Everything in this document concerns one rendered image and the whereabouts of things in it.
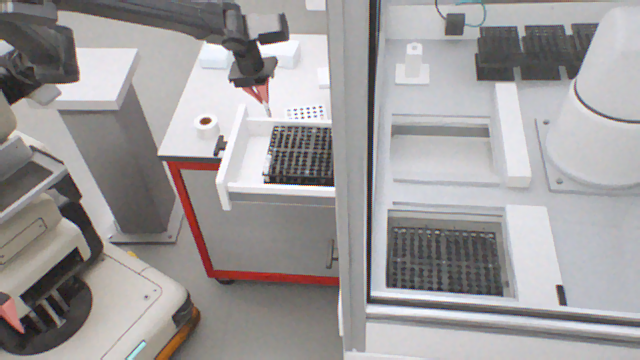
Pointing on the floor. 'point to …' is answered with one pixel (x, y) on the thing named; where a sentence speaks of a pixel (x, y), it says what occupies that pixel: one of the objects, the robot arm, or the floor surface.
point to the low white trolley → (289, 90)
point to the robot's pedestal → (119, 147)
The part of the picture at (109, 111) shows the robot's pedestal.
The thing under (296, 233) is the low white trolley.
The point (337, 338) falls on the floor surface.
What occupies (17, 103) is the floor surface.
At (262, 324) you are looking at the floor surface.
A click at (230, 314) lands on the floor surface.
